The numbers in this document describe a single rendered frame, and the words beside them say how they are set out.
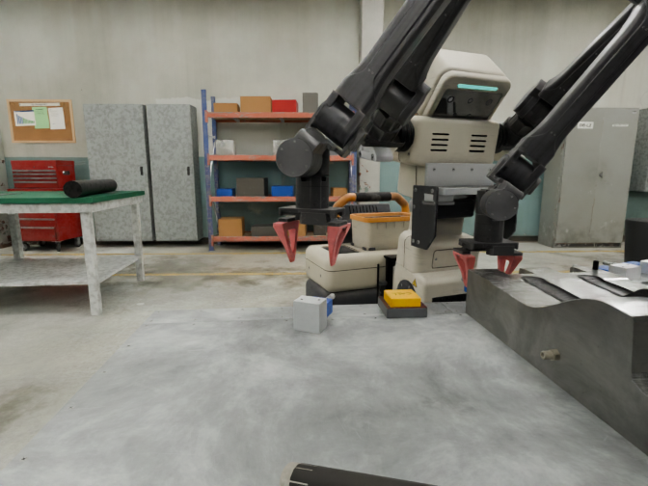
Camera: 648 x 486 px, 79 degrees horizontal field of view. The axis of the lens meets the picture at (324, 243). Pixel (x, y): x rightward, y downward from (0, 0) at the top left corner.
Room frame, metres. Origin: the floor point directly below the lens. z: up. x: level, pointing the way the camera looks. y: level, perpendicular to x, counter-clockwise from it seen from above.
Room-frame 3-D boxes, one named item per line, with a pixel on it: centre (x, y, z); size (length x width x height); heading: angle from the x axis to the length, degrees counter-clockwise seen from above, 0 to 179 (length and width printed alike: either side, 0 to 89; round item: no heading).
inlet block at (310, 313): (0.72, 0.01, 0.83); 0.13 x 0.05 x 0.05; 158
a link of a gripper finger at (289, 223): (0.70, 0.04, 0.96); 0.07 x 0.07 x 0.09; 68
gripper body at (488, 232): (0.82, -0.34, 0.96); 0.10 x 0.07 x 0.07; 96
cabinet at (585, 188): (5.81, -3.81, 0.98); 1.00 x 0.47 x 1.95; 92
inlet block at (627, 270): (0.87, -0.62, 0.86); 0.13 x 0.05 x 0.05; 22
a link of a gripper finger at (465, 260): (0.81, -0.32, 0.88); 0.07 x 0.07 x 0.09; 6
